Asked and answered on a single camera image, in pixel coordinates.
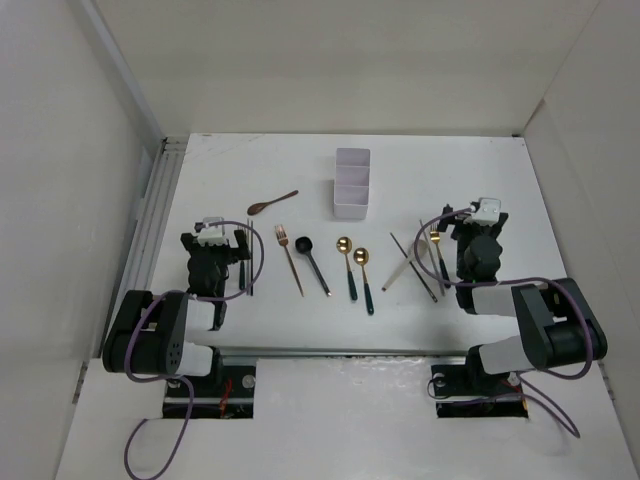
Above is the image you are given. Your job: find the black spoon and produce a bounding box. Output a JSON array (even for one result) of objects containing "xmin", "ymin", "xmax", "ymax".
[{"xmin": 294, "ymin": 236, "xmax": 332, "ymax": 297}]

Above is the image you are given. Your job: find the purple cable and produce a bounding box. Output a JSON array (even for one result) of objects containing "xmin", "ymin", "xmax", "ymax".
[
  {"xmin": 416, "ymin": 204, "xmax": 596, "ymax": 440},
  {"xmin": 123, "ymin": 219, "xmax": 265, "ymax": 476}
]

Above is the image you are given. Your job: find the left black chopstick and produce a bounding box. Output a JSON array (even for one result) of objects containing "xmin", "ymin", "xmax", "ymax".
[{"xmin": 249, "ymin": 230, "xmax": 255, "ymax": 296}]

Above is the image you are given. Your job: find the brown wooden spoon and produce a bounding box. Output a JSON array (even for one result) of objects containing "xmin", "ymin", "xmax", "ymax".
[{"xmin": 246, "ymin": 190, "xmax": 299, "ymax": 216}]

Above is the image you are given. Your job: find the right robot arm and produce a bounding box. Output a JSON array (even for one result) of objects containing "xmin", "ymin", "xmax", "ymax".
[{"xmin": 437, "ymin": 198, "xmax": 608, "ymax": 394}]

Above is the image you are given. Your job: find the black chopstick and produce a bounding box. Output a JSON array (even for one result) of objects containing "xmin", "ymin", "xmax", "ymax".
[
  {"xmin": 389, "ymin": 232, "xmax": 438, "ymax": 303},
  {"xmin": 249, "ymin": 230, "xmax": 255, "ymax": 296}
]

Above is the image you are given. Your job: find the rose gold fork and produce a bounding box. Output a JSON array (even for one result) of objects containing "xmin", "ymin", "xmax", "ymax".
[{"xmin": 274, "ymin": 225, "xmax": 304, "ymax": 296}]

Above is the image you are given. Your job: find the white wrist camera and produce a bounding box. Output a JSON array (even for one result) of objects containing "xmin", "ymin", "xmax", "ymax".
[
  {"xmin": 194, "ymin": 217, "xmax": 226, "ymax": 247},
  {"xmin": 463, "ymin": 197, "xmax": 501, "ymax": 226}
]

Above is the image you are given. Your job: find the right gold green-handled spoon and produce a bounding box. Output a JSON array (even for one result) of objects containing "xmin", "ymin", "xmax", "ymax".
[{"xmin": 353, "ymin": 248, "xmax": 375, "ymax": 316}]

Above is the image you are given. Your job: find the aluminium rail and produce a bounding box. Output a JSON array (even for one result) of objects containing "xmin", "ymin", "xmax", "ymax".
[
  {"xmin": 219, "ymin": 347, "xmax": 466, "ymax": 360},
  {"xmin": 101, "ymin": 137, "xmax": 188, "ymax": 344}
]

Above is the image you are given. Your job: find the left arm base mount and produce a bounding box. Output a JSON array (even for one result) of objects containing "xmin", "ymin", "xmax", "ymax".
[{"xmin": 162, "ymin": 365, "xmax": 256, "ymax": 420}]

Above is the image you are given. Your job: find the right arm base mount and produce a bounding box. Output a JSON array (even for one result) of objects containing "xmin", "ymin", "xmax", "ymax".
[{"xmin": 428, "ymin": 364, "xmax": 528, "ymax": 419}]

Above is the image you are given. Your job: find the aluminium rail front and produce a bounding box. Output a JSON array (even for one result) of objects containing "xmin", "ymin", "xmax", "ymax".
[{"xmin": 219, "ymin": 347, "xmax": 466, "ymax": 360}]

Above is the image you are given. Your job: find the right silver chopstick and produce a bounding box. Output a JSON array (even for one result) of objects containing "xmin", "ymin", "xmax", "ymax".
[{"xmin": 419, "ymin": 219, "xmax": 446, "ymax": 297}]

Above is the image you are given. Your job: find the white ceramic spoon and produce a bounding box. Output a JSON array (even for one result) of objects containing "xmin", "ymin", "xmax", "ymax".
[{"xmin": 382, "ymin": 240, "xmax": 427, "ymax": 291}]

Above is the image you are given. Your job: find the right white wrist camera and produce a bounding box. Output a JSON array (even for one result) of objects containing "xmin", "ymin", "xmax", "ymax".
[{"xmin": 463, "ymin": 197, "xmax": 501, "ymax": 226}]

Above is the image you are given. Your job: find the gold green-handled spoon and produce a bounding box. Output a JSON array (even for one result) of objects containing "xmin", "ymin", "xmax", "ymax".
[
  {"xmin": 336, "ymin": 236, "xmax": 358, "ymax": 302},
  {"xmin": 353, "ymin": 248, "xmax": 375, "ymax": 316}
]

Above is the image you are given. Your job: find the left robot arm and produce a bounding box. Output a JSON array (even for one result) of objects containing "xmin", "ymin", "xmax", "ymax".
[{"xmin": 102, "ymin": 223, "xmax": 250, "ymax": 397}]

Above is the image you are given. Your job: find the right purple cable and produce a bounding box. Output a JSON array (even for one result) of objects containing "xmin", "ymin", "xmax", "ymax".
[{"xmin": 416, "ymin": 204, "xmax": 596, "ymax": 440}]

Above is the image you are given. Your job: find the left gold green-handled spoon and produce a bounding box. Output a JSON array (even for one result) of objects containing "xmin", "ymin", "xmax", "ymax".
[{"xmin": 336, "ymin": 236, "xmax": 358, "ymax": 302}]

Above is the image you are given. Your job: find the white three-compartment container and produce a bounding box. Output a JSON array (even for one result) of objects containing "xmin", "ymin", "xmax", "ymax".
[{"xmin": 333, "ymin": 148, "xmax": 371, "ymax": 221}]

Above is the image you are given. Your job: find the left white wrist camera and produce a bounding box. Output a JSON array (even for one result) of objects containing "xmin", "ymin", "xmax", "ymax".
[{"xmin": 194, "ymin": 217, "xmax": 226, "ymax": 247}]

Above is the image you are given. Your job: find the aluminium rail left side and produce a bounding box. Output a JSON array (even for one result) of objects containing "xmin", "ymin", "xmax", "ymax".
[{"xmin": 101, "ymin": 137, "xmax": 188, "ymax": 344}]

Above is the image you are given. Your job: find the gold green-handled fork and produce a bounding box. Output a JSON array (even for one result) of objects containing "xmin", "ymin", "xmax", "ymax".
[
  {"xmin": 429, "ymin": 225, "xmax": 451, "ymax": 289},
  {"xmin": 238, "ymin": 227, "xmax": 246, "ymax": 291}
]

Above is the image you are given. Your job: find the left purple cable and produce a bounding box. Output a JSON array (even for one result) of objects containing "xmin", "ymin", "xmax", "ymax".
[{"xmin": 123, "ymin": 219, "xmax": 265, "ymax": 476}]

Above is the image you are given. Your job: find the right black chopstick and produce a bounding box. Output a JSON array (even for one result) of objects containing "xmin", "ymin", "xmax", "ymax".
[{"xmin": 389, "ymin": 232, "xmax": 438, "ymax": 303}]

